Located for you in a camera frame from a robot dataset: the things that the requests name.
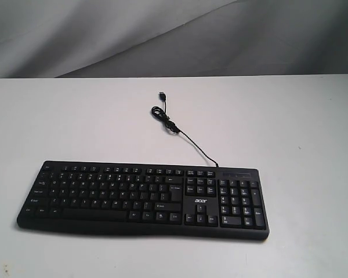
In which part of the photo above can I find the black acer keyboard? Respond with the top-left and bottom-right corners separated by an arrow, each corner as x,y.
17,160 -> 270,240

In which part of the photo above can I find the grey backdrop cloth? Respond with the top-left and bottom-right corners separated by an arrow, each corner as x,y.
0,1 -> 348,78

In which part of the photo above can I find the black USB cable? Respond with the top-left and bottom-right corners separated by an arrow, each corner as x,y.
151,92 -> 220,169

